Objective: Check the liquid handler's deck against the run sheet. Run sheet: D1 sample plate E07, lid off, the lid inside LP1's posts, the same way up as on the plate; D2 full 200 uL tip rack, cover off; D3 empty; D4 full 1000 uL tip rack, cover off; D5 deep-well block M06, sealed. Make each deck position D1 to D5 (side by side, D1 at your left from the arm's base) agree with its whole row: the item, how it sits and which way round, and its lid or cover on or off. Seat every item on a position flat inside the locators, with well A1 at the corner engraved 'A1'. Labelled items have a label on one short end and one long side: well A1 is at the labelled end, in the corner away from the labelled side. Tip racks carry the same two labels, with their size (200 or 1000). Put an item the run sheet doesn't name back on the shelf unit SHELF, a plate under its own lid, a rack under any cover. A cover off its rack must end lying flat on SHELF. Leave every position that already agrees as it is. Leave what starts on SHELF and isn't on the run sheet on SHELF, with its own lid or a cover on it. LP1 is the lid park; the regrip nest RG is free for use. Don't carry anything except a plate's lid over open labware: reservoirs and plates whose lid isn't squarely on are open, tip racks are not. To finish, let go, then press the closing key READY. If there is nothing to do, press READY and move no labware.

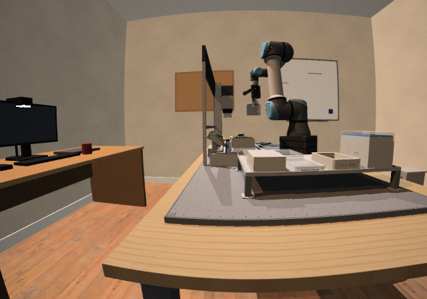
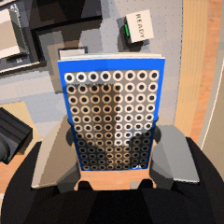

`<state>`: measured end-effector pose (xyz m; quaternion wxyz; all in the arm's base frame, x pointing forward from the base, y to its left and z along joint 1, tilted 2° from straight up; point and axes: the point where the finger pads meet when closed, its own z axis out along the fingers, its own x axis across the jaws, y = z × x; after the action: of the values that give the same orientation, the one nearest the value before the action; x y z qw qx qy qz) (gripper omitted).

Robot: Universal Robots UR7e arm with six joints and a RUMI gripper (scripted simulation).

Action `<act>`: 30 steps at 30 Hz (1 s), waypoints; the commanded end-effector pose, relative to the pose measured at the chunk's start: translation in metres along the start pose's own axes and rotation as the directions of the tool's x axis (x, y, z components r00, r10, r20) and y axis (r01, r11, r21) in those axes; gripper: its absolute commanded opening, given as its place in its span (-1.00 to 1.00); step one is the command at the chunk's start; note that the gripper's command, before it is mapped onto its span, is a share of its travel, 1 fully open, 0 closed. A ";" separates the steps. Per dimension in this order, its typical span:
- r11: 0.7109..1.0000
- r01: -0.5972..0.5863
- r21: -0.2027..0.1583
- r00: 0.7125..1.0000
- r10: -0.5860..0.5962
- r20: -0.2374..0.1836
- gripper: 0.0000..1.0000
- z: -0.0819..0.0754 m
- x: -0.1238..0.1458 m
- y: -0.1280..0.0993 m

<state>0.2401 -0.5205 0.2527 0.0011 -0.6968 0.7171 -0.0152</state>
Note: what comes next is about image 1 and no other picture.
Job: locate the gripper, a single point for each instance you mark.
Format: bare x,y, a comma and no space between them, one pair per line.
255,93

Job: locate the yellow tip rack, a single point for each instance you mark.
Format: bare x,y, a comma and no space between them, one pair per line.
242,141

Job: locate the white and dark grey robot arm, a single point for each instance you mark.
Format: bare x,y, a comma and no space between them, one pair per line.
275,55

